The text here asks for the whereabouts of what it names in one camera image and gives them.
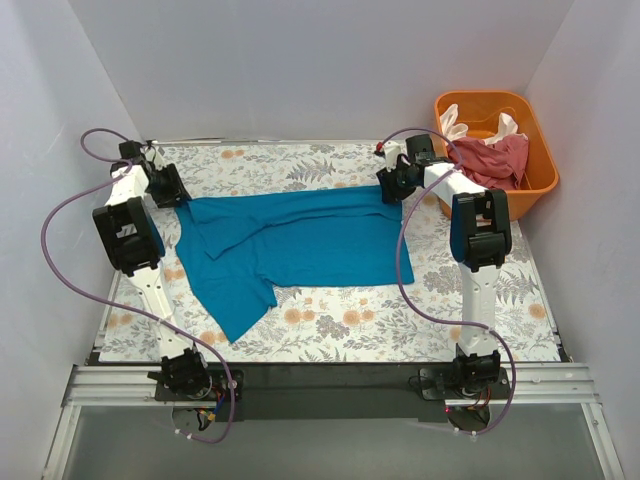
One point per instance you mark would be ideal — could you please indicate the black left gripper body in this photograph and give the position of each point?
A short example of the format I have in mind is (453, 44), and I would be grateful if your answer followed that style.
(170, 188)

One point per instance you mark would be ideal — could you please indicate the blue t shirt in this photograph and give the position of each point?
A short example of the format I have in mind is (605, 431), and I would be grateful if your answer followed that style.
(237, 250)

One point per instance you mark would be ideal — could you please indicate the aluminium frame rail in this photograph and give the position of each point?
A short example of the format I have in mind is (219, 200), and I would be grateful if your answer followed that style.
(112, 427)

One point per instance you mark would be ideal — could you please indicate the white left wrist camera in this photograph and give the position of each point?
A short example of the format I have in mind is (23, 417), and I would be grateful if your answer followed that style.
(154, 157)

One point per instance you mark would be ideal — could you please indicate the orange plastic bin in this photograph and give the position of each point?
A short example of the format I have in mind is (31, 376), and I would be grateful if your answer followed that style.
(480, 111)

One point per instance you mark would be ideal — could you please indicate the white t shirt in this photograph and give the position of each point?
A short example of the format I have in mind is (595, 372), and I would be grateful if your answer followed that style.
(453, 130)

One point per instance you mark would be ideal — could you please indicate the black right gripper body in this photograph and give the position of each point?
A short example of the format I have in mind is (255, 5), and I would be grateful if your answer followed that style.
(390, 186)

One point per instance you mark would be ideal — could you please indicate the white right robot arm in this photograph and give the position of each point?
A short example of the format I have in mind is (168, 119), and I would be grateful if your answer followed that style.
(480, 240)

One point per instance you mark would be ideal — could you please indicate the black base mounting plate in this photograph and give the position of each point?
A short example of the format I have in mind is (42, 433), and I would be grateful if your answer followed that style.
(340, 391)

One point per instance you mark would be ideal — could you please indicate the pink t shirt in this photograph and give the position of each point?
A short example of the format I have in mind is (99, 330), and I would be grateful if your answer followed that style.
(500, 165)

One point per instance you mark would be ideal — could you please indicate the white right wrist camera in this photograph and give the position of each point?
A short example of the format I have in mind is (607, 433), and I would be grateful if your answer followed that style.
(389, 151)

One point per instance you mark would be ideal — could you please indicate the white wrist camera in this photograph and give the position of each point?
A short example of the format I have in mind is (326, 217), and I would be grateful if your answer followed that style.
(154, 157)
(389, 151)

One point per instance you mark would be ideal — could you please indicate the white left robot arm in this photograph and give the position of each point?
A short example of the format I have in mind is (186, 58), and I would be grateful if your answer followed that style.
(135, 248)

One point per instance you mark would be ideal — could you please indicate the floral table mat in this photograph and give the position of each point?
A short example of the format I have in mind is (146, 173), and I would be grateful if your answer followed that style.
(338, 324)

